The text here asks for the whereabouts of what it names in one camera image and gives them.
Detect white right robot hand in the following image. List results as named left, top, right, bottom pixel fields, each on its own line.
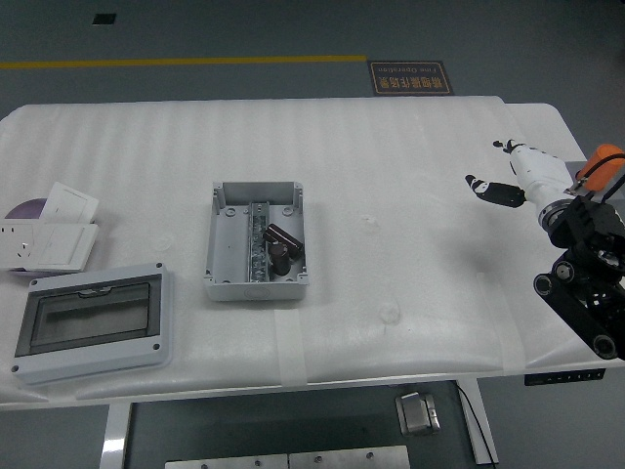
left=463, top=139, right=571, bottom=209

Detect open grey junction box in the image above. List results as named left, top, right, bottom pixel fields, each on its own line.
left=203, top=181, right=312, bottom=303

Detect orange cylinder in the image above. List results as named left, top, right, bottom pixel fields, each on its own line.
left=579, top=143, right=625, bottom=193

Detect black floor sign orange text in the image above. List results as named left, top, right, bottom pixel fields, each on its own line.
left=367, top=60, right=456, bottom=97

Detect black table control panel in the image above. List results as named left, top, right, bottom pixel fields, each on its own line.
left=523, top=367, right=607, bottom=387

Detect white table leg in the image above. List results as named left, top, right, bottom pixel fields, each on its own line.
left=99, top=403, right=132, bottom=469
left=457, top=378, right=500, bottom=466

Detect silver metal pedal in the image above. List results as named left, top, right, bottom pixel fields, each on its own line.
left=395, top=391, right=442, bottom=437

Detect grey metal plate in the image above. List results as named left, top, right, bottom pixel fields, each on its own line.
left=288, top=445, right=411, bottom=469
left=164, top=453, right=290, bottom=469

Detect white foam mat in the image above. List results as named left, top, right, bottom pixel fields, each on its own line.
left=0, top=96, right=543, bottom=400

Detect purple disc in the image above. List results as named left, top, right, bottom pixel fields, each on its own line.
left=3, top=196, right=49, bottom=280

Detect thin black cable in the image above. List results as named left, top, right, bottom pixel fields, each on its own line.
left=456, top=384, right=494, bottom=465

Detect metal mounting rail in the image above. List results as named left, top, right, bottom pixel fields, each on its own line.
left=247, top=200, right=271, bottom=283

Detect thin white switch plate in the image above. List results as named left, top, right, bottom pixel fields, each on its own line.
left=40, top=182, right=101, bottom=226

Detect white switch panel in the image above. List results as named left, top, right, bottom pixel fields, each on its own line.
left=32, top=223, right=100, bottom=273

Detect grey enclosure cover tinted window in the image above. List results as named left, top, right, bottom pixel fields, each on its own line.
left=10, top=262, right=175, bottom=387

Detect white wall socket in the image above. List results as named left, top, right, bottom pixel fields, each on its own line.
left=0, top=219, right=39, bottom=270

